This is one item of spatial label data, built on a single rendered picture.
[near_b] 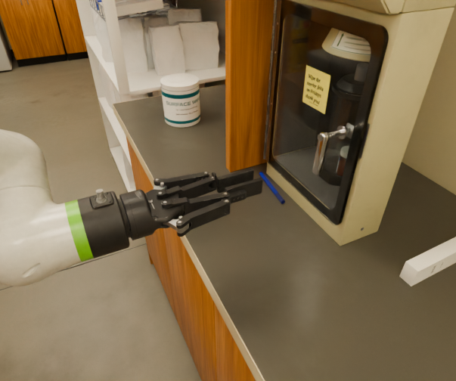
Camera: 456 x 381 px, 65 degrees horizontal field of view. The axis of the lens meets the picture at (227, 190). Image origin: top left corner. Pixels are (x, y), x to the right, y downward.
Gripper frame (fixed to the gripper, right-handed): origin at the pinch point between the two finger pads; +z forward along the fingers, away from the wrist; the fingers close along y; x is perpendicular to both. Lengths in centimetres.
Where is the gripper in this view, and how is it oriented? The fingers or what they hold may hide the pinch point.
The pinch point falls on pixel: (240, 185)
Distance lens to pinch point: 63.0
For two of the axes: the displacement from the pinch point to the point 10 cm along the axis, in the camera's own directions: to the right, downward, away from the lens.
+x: -0.1, 7.9, 6.2
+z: 9.0, -2.6, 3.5
